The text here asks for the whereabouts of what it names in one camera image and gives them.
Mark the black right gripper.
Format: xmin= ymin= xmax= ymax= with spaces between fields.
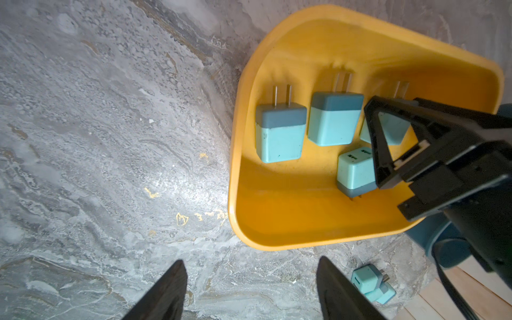
xmin=363 ymin=95 xmax=512 ymax=291

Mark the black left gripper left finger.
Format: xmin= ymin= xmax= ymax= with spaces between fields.
xmin=122 ymin=260 xmax=188 ymax=320

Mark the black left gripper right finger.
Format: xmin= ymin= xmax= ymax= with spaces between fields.
xmin=316 ymin=256 xmax=385 ymax=320

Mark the teal plug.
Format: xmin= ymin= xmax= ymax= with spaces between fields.
xmin=359 ymin=81 xmax=412 ymax=147
xmin=307 ymin=72 xmax=364 ymax=147
xmin=365 ymin=282 xmax=396 ymax=305
xmin=255 ymin=85 xmax=307 ymax=163
xmin=351 ymin=264 xmax=389 ymax=294

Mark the teal plug moved aside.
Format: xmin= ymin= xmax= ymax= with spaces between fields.
xmin=337 ymin=147 xmax=377 ymax=198

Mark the yellow plastic bin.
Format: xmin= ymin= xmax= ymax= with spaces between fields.
xmin=228 ymin=5 xmax=504 ymax=251

